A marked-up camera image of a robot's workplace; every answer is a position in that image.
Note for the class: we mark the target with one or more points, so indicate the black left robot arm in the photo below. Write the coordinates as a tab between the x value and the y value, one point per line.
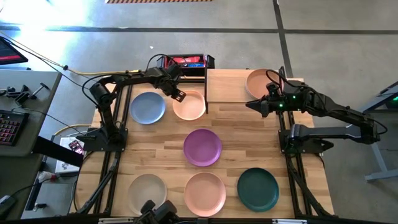
136	77

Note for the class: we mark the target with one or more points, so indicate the terracotta plate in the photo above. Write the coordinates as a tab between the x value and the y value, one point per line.
256	82

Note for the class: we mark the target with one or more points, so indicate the red and white tool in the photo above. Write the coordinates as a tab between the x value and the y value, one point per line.
45	176

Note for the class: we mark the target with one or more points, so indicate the black desk clamp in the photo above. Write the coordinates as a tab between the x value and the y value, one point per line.
18	95

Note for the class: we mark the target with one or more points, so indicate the purple plate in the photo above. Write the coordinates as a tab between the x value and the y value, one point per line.
202	147

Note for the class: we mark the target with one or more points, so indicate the red and black radio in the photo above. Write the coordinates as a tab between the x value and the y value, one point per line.
192	65

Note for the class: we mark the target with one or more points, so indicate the black computer monitor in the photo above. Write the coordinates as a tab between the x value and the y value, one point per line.
9	53

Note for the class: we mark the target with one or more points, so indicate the white box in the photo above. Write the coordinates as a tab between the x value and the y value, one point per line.
66	165

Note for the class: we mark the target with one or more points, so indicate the black device with green light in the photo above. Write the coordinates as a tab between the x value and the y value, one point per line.
393	101

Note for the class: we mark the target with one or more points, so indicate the smartphone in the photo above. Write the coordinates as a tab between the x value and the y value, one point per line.
76	146

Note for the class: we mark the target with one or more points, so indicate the grey side desk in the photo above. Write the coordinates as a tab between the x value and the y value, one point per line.
18	76

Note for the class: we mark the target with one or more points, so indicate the blue plate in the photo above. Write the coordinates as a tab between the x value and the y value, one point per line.
147	108

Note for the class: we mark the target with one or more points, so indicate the black keyboard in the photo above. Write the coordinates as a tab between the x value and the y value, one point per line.
11	127

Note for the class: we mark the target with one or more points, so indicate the wooden shelf with black legs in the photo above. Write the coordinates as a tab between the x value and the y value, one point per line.
227	85

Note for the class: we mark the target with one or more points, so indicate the black aluminium table frame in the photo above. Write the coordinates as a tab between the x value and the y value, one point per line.
99	186

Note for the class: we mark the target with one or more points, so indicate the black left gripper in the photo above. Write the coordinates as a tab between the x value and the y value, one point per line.
171	79

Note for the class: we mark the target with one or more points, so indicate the beige grey plate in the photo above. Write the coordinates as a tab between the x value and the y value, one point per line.
144	191

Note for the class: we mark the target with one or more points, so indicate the black diagonal bar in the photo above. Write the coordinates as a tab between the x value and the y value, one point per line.
56	151

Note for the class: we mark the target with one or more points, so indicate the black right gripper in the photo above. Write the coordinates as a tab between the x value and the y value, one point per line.
289	101

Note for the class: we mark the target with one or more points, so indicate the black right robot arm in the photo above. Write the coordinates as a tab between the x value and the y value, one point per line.
326	132

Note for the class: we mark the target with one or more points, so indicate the light peach plate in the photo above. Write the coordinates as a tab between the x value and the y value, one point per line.
190	108

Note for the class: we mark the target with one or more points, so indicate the dark green plate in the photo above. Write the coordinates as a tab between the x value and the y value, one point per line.
258	189

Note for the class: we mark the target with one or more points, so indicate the grey metal stand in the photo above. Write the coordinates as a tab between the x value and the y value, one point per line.
381	168

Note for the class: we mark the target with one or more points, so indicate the pink plate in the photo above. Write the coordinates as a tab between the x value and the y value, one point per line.
205	193

